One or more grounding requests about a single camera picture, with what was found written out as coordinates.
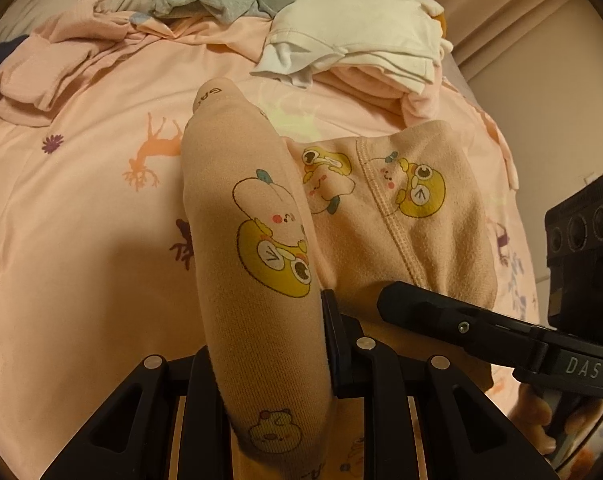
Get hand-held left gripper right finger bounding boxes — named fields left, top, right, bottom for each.
left=320, top=289, right=559, bottom=480

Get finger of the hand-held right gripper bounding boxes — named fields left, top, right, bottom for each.
left=376, top=280, right=553, bottom=369

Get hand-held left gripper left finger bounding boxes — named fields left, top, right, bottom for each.
left=40, top=345, right=245, bottom=480

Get pink cartoon-print pants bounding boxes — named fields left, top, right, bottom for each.
left=180, top=77, right=499, bottom=480

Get person's right hand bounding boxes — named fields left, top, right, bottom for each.
left=511, top=381, right=558, bottom=455

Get pink ribbed garment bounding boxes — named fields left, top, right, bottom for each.
left=311, top=55, right=457, bottom=128

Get pink deer-print bed sheet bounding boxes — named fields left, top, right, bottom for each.
left=0, top=0, right=549, bottom=466

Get beige curtain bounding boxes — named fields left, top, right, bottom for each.
left=401, top=0, right=589, bottom=78

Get orange cloth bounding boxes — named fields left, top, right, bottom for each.
left=431, top=7, right=452, bottom=41

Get white garment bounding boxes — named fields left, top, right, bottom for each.
left=251, top=0, right=455, bottom=93

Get crumpled pink garment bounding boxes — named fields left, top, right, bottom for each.
left=0, top=0, right=182, bottom=126

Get dark blue cloth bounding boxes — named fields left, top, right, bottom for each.
left=0, top=35, right=29, bottom=78

